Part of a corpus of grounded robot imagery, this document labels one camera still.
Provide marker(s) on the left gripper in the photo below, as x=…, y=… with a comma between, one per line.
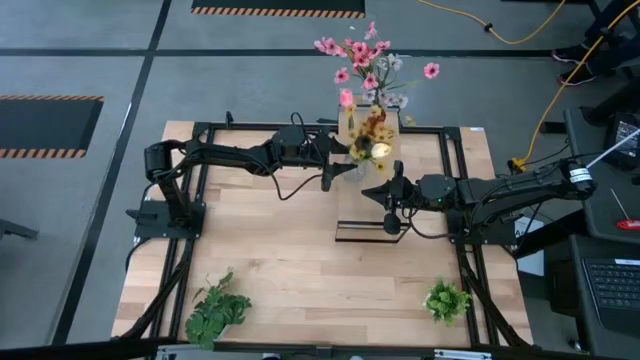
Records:
x=315, y=149

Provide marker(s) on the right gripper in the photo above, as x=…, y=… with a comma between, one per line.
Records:
x=407, y=192

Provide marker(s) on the clear glass vase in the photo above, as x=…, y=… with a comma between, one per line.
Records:
x=357, y=172

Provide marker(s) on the cream white artificial tulip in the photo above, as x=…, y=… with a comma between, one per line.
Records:
x=380, y=149

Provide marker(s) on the yellow artificial flower bunch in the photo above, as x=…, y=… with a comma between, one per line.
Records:
x=382, y=134

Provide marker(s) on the pink artificial tulip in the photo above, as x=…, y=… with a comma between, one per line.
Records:
x=346, y=97

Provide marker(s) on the pink artificial flower spray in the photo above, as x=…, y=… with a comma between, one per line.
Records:
x=360, y=61

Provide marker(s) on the white artificial flower spray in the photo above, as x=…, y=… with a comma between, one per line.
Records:
x=395, y=61

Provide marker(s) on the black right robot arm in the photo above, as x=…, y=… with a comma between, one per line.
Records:
x=520, y=192

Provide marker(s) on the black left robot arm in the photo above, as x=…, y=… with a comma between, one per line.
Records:
x=225, y=155

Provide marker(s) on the light green potted plant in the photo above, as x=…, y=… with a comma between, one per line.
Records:
x=446, y=301

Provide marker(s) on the white paper sheet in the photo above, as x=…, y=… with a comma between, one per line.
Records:
x=530, y=260

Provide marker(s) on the hazard-striped black floor mat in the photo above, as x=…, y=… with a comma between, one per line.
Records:
x=277, y=6
x=45, y=125

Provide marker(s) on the dark green potted plant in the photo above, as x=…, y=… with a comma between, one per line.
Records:
x=215, y=310

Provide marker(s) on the black side desk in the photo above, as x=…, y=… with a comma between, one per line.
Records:
x=600, y=225

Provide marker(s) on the person's shoe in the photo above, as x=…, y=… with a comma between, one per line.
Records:
x=570, y=52
x=577, y=77

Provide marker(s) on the black tablet device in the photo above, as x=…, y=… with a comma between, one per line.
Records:
x=622, y=145

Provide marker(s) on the person's leg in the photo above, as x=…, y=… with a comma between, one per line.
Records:
x=615, y=57

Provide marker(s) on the grey stand foot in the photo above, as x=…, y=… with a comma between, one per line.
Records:
x=15, y=227

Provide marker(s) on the wooden shelf black frame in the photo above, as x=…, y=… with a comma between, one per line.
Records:
x=367, y=205

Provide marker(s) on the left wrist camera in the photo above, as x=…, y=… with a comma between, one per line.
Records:
x=326, y=182

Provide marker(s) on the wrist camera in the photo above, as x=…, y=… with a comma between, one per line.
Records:
x=392, y=224
x=326, y=182

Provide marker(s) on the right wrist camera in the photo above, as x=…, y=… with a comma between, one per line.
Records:
x=392, y=224

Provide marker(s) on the black aluminium table frame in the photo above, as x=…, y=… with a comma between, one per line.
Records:
x=240, y=127

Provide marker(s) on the silver metal bracket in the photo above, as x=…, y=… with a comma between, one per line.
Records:
x=462, y=355

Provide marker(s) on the black stand frame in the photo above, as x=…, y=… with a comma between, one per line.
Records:
x=612, y=20

